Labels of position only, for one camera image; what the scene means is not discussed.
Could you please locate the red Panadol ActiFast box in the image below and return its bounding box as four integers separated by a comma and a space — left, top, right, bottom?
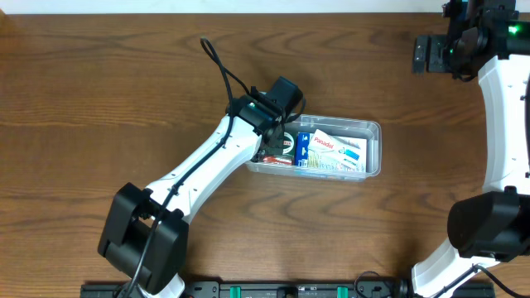
262, 155, 293, 166

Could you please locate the blue KoolFever box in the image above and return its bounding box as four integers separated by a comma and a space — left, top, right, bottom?
294, 132, 312, 167

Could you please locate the white Panadol box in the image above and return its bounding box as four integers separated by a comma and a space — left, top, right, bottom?
308, 130, 368, 172

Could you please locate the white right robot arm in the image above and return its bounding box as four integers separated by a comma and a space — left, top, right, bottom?
407, 0, 529, 297

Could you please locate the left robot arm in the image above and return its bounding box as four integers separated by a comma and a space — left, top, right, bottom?
98, 92, 305, 297

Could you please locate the clear plastic container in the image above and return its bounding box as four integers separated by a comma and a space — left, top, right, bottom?
246, 114, 382, 181

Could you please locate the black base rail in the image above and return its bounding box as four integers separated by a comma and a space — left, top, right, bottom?
79, 277, 496, 298

